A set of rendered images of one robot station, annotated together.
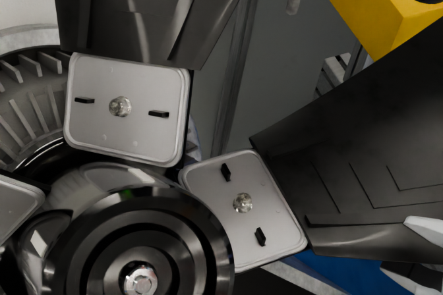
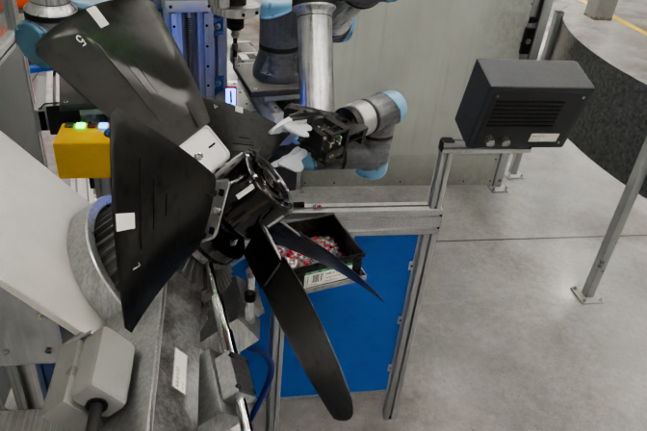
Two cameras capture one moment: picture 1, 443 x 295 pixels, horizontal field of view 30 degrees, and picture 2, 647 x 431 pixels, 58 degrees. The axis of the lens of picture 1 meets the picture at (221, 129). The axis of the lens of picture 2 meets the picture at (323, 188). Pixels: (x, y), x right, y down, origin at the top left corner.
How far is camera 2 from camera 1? 73 cm
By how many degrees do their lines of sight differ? 53
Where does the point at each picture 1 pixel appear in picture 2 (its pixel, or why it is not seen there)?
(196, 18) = (195, 106)
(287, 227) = not seen: hidden behind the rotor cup
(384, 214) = (257, 144)
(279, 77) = not seen: outside the picture
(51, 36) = (96, 207)
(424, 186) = (250, 134)
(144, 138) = (214, 158)
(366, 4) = (102, 158)
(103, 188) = (240, 161)
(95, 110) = not seen: hidden behind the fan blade
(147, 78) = (197, 139)
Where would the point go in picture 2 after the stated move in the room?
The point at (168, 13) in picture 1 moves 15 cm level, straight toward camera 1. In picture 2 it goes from (187, 112) to (280, 132)
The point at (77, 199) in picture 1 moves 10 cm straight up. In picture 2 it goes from (238, 170) to (239, 108)
